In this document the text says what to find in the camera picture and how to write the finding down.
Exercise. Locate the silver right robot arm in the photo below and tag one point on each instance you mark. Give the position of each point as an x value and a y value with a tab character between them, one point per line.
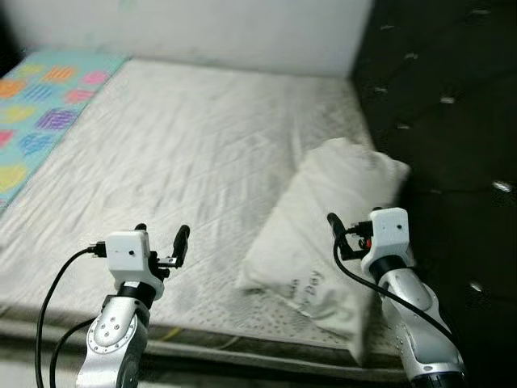
412	323

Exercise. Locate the grey quilted mattress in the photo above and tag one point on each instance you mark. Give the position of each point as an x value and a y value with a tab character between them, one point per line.
178	162

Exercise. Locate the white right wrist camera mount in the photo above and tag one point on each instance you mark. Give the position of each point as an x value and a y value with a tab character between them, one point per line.
388	234

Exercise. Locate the white pillow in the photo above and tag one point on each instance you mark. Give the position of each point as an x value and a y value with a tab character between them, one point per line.
323	218

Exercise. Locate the black tufted headboard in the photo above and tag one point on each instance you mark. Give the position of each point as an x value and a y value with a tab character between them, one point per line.
452	121

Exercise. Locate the teal blanket with dotted shapes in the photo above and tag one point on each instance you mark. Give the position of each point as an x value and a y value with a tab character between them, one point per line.
40	121

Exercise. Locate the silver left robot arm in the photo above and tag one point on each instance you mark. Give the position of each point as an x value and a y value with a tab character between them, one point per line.
113	339

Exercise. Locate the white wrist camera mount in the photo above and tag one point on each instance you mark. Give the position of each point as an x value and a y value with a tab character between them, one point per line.
388	234
128	255

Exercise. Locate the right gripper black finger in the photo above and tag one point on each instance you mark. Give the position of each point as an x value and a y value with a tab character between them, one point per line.
335	230

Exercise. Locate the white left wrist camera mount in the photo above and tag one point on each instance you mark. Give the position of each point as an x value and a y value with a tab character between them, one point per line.
128	255

